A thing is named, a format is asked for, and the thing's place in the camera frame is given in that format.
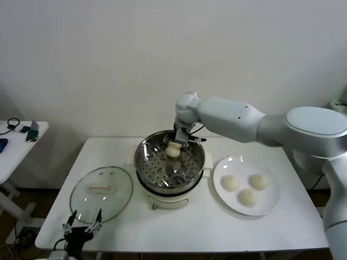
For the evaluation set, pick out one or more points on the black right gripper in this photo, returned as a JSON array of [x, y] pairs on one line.
[[181, 134]]

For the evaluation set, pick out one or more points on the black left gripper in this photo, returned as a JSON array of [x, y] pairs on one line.
[[77, 235]]

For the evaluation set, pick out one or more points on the white steamed baozi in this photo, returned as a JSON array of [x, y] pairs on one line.
[[173, 151], [259, 181], [230, 182], [248, 197]]

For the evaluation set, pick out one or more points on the round glass pot lid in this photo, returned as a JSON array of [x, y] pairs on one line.
[[114, 189]]

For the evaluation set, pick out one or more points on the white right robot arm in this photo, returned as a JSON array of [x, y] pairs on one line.
[[298, 127]]

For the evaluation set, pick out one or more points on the perforated steel steamer basket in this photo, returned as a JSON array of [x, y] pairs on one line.
[[146, 157]]

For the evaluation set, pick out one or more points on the cream electric cooker pot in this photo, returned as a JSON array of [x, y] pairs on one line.
[[168, 200]]

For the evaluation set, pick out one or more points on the white side table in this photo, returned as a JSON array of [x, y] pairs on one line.
[[16, 157]]

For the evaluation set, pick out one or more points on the round white plate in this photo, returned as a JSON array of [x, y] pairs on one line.
[[268, 203]]

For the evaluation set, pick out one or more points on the small black device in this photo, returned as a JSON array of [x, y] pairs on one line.
[[24, 130]]

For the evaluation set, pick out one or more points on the blue object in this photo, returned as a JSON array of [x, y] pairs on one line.
[[3, 145]]

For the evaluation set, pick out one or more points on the small white item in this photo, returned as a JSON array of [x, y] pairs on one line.
[[17, 130]]

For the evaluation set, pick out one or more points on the white shelf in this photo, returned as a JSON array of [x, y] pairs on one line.
[[339, 104]]

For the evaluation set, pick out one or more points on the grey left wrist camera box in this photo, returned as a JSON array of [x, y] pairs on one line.
[[58, 255]]

